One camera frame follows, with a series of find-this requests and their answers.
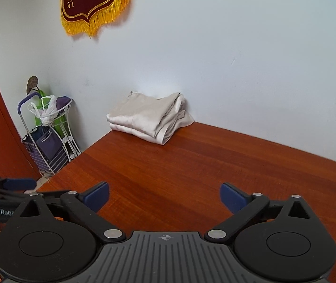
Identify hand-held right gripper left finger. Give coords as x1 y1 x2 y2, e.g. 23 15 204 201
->
17 181 127 244

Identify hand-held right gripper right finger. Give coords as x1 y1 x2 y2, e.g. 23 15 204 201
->
204 183 319 244

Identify purple shopping trolley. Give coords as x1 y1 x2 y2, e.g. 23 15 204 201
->
17 92 70 179

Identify red pennant with gold fringe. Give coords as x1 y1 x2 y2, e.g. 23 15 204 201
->
57 0 133 38

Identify white wire stand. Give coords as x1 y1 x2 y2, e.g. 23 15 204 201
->
28 96 82 161

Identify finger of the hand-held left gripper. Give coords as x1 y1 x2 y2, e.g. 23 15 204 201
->
23 189 72 201
2 178 38 191

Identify white plastic bag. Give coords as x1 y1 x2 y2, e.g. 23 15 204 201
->
27 95 58 126

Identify brown wooden door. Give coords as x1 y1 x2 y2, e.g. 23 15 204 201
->
0 1 42 181

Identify purple paper bag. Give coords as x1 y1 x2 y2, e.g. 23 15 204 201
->
36 129 62 161

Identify green bag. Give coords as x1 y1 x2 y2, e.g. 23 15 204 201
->
34 89 65 137

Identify beige trousers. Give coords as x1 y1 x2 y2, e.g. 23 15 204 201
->
107 91 185 134

